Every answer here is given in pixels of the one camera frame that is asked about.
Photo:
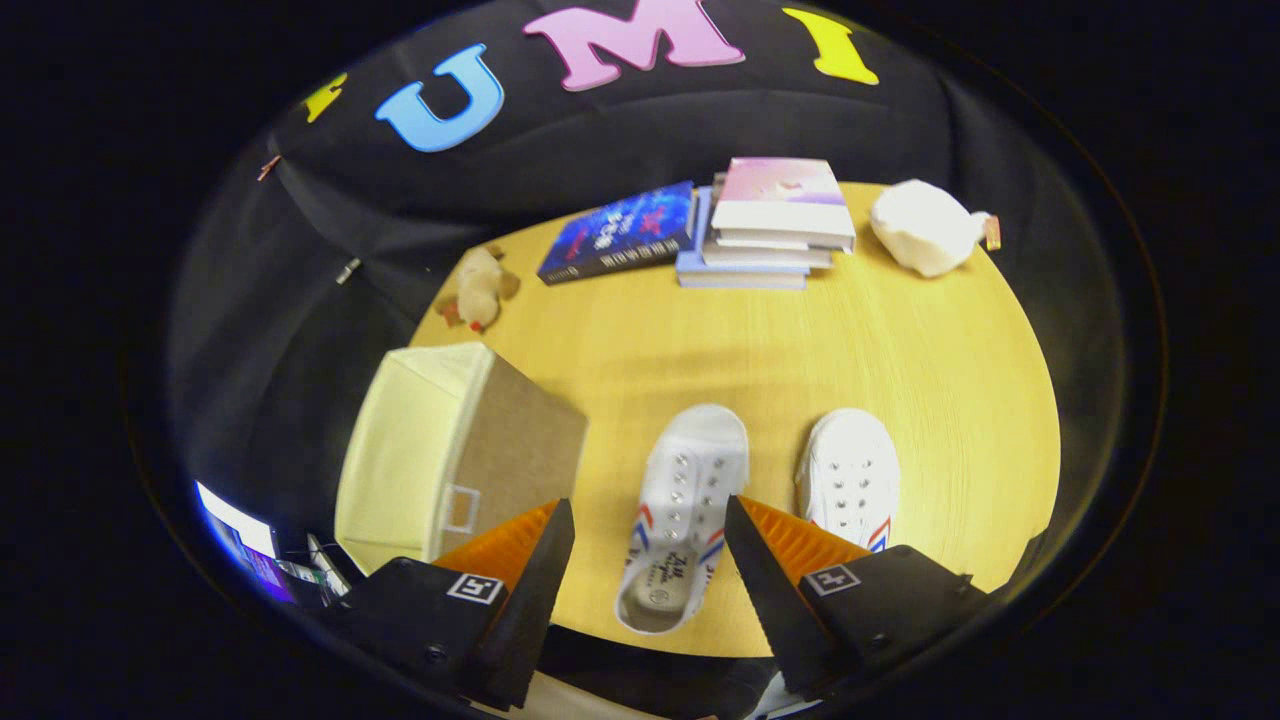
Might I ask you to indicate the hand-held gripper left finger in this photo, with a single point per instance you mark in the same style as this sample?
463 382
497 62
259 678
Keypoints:
530 600

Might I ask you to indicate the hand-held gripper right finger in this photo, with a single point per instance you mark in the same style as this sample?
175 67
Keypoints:
770 600

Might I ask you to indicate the white canvas shoe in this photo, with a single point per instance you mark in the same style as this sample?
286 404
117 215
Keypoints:
690 470
850 470

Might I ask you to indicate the beige fabric storage box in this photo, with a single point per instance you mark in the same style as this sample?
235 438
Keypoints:
520 440

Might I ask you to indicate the brown teddy plush toy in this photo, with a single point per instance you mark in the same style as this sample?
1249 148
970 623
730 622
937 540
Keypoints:
480 290

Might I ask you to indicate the light blue book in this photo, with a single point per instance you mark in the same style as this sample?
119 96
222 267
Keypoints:
740 278

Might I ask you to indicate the white book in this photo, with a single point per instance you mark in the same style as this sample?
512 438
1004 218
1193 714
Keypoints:
760 257

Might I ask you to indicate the dark blue book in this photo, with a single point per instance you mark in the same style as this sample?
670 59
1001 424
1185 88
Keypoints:
615 235

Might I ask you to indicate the small metal clip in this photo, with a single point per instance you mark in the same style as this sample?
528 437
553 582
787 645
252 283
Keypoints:
348 270

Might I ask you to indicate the white plush toy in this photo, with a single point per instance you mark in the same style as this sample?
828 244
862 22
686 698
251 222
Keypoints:
925 228

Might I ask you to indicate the small pink clip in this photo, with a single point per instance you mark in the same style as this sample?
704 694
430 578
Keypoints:
268 167

